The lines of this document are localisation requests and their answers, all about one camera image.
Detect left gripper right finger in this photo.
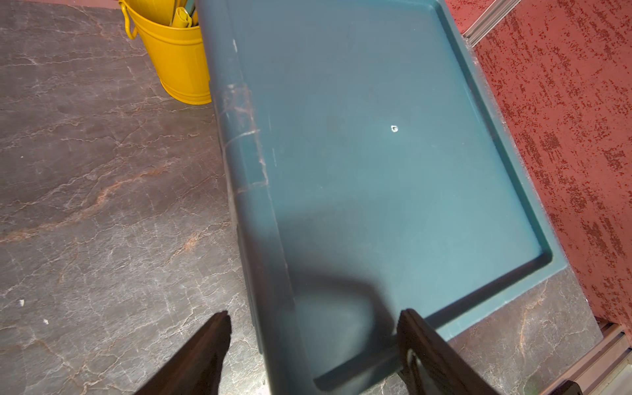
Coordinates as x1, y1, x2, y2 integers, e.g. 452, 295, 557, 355
397, 309, 497, 394

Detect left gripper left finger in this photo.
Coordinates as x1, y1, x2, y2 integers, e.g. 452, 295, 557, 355
136, 311, 232, 395

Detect teal three-drawer cabinet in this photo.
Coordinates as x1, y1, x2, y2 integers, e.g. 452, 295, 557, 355
197, 1, 567, 394

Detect clear tape on cabinet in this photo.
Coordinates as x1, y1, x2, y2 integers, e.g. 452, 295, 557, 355
217, 84, 268, 195

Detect yellow pen bucket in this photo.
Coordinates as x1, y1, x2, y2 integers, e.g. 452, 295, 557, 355
118, 1, 212, 105

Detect pens in bucket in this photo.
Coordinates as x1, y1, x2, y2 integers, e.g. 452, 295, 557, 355
170, 0, 198, 28

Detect right aluminium corner post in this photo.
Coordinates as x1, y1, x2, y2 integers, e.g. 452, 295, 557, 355
462, 0, 521, 47

